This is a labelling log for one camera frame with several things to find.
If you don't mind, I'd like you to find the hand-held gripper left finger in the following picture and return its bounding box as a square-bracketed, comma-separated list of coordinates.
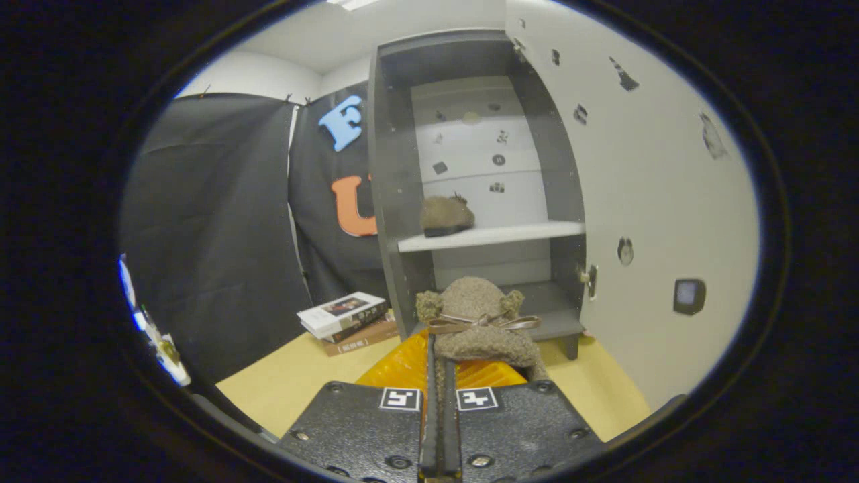
[277, 329, 441, 483]

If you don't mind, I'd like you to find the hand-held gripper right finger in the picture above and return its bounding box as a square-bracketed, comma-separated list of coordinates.
[441, 359, 605, 483]

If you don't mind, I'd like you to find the brown fuzzy shoe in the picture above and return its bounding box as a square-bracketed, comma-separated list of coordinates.
[416, 276, 548, 383]
[420, 193, 476, 238]

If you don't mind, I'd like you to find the grey shoe cabinet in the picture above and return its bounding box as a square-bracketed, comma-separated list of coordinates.
[368, 28, 589, 360]

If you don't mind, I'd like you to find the white shoe cabinet door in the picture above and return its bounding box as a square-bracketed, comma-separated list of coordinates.
[505, 0, 762, 413]

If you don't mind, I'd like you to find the white cabinet shelf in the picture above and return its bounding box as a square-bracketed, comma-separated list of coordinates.
[397, 221, 586, 254]

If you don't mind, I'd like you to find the brown book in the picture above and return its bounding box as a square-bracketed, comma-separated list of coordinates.
[321, 317, 401, 357]

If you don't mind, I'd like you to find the white book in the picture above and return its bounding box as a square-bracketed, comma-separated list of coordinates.
[297, 291, 390, 339]

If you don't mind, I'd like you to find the black backdrop cloth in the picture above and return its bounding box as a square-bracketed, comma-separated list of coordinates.
[121, 80, 403, 384]

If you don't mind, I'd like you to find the blue-edged screen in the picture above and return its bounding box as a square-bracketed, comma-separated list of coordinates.
[119, 255, 145, 329]

